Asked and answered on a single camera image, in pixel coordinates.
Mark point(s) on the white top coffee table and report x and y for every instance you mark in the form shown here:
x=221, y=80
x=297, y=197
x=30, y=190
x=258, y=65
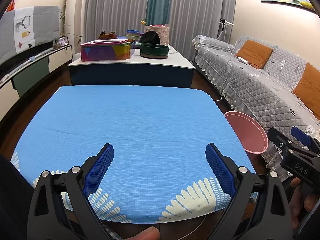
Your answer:
x=174, y=71

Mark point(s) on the grey curtains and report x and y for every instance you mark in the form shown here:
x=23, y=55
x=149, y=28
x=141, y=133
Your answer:
x=185, y=18

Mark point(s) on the blue table mat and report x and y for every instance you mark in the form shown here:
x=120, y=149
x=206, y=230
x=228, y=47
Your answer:
x=159, y=172

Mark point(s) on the grey quilted sofa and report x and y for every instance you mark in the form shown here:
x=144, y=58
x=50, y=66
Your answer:
x=264, y=94

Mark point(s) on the colourful storage box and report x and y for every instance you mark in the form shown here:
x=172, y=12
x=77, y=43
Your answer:
x=100, y=50

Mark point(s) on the grey covered television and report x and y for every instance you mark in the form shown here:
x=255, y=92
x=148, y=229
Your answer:
x=28, y=27

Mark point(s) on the tv cabinet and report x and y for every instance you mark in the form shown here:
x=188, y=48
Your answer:
x=24, y=77

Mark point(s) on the person's right hand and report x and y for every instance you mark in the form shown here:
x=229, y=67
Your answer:
x=297, y=204

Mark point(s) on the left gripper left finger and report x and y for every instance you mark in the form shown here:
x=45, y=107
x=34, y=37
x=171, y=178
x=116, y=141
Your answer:
x=60, y=208

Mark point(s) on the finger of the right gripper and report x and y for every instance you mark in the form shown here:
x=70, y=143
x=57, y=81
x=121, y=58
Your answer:
x=306, y=140
x=281, y=141

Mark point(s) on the brown figurine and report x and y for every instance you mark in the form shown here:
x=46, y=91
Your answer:
x=107, y=36

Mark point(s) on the white standing air conditioner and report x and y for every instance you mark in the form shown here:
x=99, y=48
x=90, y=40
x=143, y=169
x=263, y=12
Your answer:
x=74, y=24

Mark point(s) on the person's left hand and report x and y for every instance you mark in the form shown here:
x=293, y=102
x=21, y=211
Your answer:
x=151, y=233

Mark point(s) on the pink patterned basket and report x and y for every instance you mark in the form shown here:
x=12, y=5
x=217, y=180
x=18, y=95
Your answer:
x=163, y=32

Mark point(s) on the small photo frame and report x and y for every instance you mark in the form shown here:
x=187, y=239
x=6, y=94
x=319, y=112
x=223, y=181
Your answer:
x=63, y=41

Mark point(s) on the white floor lamp stand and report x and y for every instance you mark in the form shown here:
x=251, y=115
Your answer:
x=224, y=24

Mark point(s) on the dark green round bowl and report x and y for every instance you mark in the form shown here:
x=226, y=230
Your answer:
x=154, y=51

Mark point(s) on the stacked coloured bowls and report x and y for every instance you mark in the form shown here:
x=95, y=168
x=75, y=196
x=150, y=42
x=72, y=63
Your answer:
x=133, y=35

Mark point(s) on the black hat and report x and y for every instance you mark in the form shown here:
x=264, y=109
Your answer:
x=150, y=37

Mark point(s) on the teal curtain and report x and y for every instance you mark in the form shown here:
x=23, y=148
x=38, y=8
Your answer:
x=157, y=12

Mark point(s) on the orange cushion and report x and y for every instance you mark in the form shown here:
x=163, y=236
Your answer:
x=307, y=90
x=255, y=54

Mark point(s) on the pink plastic basin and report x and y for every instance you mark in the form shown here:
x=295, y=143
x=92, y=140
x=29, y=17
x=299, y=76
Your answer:
x=250, y=133

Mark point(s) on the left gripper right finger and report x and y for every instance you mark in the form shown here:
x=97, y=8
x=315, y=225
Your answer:
x=258, y=208

